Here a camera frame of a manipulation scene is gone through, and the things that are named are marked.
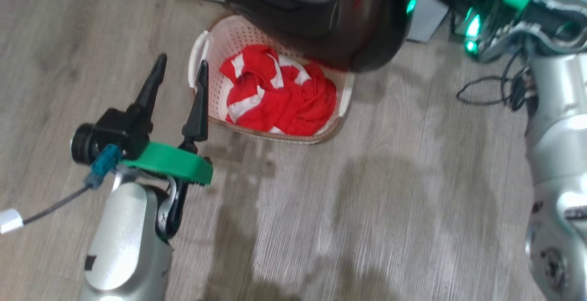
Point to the round glass washing machine door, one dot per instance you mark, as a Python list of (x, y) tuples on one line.
[(367, 39)]

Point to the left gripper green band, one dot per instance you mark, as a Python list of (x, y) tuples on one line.
[(174, 163)]

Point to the white front-load washing machine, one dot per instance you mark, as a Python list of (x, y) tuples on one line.
[(429, 16)]

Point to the plain red garment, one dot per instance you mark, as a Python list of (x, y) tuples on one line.
[(312, 103)]

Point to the red white striped garment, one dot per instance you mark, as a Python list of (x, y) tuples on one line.
[(257, 90)]

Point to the cream perforated laundry basket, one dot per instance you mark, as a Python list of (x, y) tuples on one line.
[(229, 35)]

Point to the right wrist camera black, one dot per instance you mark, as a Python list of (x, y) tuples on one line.
[(486, 30)]

